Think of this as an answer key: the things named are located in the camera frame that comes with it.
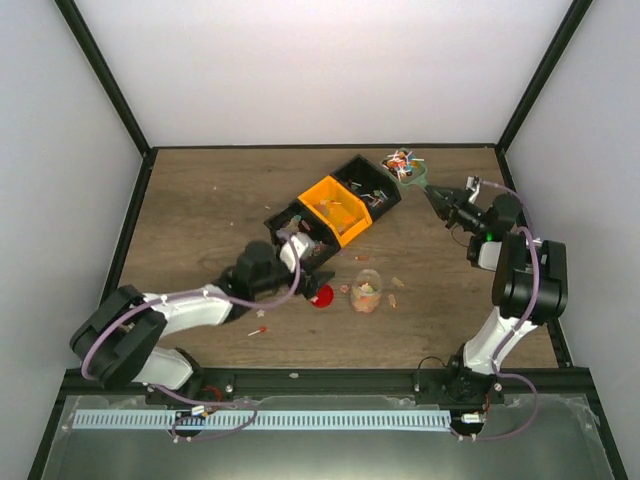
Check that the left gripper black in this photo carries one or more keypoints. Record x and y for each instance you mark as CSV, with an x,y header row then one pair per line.
x,y
316,276

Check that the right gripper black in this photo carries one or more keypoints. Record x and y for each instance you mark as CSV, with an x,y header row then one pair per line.
x,y
442,208

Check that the green slotted plastic scoop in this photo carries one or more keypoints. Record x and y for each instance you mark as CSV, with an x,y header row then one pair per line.
x,y
406,169

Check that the black bin with lollipops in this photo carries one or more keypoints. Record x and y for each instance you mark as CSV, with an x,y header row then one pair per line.
x,y
370,184

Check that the black bin with popsicle candies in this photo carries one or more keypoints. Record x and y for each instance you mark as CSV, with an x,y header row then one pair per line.
x,y
310,235

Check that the orange bin with gummies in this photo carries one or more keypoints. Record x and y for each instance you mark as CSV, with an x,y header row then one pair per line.
x,y
343,212

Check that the clear plastic jar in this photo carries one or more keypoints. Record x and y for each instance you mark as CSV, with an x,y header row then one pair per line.
x,y
366,291

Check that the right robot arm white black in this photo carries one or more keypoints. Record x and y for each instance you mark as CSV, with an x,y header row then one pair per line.
x,y
530,283

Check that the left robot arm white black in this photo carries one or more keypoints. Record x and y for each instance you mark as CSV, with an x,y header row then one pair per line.
x,y
118,344

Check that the red lollipop on table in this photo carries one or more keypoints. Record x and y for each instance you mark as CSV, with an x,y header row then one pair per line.
x,y
261,330

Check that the red round lid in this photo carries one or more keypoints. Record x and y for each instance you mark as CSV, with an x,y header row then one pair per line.
x,y
324,297

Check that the popsicle candy right of jar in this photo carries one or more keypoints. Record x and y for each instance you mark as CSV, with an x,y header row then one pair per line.
x,y
397,282

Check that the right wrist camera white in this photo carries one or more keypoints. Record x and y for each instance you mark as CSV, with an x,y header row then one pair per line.
x,y
472,188

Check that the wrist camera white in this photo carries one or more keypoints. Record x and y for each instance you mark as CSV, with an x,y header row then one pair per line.
x,y
472,188
299,244

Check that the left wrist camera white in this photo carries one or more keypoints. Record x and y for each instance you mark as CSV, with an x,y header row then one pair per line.
x,y
299,244

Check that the light blue slotted cable duct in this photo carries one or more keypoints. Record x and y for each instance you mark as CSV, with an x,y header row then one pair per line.
x,y
402,420

